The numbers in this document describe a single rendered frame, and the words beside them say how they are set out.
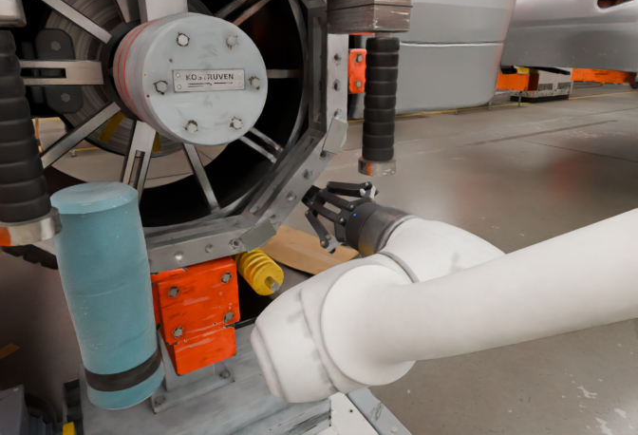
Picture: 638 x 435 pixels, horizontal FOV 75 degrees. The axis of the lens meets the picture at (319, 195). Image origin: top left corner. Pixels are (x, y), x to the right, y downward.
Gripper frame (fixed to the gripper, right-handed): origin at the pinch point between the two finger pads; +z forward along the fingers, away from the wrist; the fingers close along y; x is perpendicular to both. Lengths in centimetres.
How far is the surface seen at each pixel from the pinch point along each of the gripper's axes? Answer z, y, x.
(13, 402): -2, -48, 19
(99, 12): 20.9, 2.1, 41.2
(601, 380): -22, 13, -103
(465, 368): 1, -8, -82
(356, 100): 11.2, 23.3, -2.5
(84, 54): 20.9, -4.8, 38.9
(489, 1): 10, 65, -14
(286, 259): 87, -18, -71
